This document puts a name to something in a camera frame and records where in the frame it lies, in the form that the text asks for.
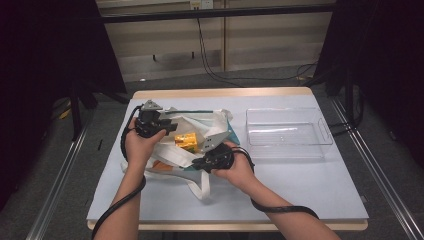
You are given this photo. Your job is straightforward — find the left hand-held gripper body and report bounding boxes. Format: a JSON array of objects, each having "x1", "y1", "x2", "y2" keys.
[{"x1": 134, "y1": 99, "x2": 168, "y2": 138}]

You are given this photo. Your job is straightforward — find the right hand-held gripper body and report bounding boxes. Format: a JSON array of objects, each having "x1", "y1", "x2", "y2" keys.
[{"x1": 200, "y1": 130, "x2": 236, "y2": 173}]

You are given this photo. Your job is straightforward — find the orange juice carton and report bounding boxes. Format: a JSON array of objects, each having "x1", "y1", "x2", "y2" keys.
[{"x1": 174, "y1": 132, "x2": 199, "y2": 154}]

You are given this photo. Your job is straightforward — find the white teal orange tote bag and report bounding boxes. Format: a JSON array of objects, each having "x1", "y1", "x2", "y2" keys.
[{"x1": 121, "y1": 106, "x2": 241, "y2": 202}]

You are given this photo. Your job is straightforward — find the clear plastic bin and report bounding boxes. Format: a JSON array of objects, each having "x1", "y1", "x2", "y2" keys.
[{"x1": 245, "y1": 107, "x2": 335, "y2": 159}]

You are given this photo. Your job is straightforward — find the person's right hand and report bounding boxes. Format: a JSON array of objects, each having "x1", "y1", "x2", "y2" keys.
[{"x1": 211, "y1": 141, "x2": 259, "y2": 194}]

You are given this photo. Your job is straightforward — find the person's left hand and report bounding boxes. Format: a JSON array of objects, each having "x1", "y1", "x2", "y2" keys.
[{"x1": 124, "y1": 118, "x2": 167, "y2": 171}]

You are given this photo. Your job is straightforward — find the black metal stand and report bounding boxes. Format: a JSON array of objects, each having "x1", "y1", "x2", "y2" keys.
[
  {"x1": 344, "y1": 69, "x2": 356, "y2": 127},
  {"x1": 68, "y1": 83, "x2": 85, "y2": 142}
]

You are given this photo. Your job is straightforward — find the light blue table mat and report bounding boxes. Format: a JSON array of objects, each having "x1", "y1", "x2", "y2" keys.
[{"x1": 86, "y1": 94, "x2": 369, "y2": 223}]

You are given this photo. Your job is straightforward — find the black horizontal bar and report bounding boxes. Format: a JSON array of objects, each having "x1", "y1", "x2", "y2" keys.
[{"x1": 101, "y1": 3, "x2": 336, "y2": 24}]

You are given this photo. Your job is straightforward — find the black curtain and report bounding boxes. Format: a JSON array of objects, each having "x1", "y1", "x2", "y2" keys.
[
  {"x1": 0, "y1": 0, "x2": 128, "y2": 212},
  {"x1": 314, "y1": 0, "x2": 424, "y2": 168}
]

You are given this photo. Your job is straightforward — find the white power outlet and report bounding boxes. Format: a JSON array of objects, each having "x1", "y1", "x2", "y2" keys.
[{"x1": 189, "y1": 0, "x2": 214, "y2": 10}]

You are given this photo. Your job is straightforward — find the black wall cable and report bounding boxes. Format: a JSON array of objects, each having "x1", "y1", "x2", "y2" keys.
[{"x1": 196, "y1": 18, "x2": 318, "y2": 88}]

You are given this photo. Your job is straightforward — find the right hand-held gripper black cable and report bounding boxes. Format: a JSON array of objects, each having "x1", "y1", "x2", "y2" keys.
[{"x1": 229, "y1": 146, "x2": 320, "y2": 220}]

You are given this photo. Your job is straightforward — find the hand-held gripper black cable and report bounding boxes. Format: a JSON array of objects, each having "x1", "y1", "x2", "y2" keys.
[
  {"x1": 229, "y1": 146, "x2": 320, "y2": 220},
  {"x1": 91, "y1": 104, "x2": 148, "y2": 240}
]

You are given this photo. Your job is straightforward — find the left hand-held gripper black cable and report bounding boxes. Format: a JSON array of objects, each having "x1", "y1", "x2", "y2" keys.
[{"x1": 91, "y1": 104, "x2": 148, "y2": 240}]

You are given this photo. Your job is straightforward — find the metal floor rail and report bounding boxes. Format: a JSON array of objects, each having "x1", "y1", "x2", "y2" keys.
[
  {"x1": 25, "y1": 126, "x2": 89, "y2": 240},
  {"x1": 329, "y1": 98, "x2": 424, "y2": 240}
]

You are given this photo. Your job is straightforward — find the black floor cables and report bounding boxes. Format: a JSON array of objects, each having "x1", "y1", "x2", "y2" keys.
[{"x1": 329, "y1": 84, "x2": 365, "y2": 138}]

